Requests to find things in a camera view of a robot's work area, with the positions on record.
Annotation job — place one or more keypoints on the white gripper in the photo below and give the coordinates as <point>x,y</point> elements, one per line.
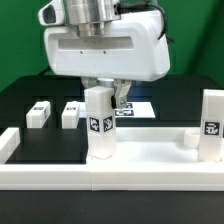
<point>132,48</point>

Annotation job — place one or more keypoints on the white desk top tray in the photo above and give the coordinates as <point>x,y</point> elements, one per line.
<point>170,145</point>

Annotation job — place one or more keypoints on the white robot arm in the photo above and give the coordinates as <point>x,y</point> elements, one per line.
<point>89,17</point>

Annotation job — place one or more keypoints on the marker tag plate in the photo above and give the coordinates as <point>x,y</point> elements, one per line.
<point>132,110</point>

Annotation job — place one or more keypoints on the white U-shaped fence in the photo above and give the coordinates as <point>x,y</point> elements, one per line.
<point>97,177</point>

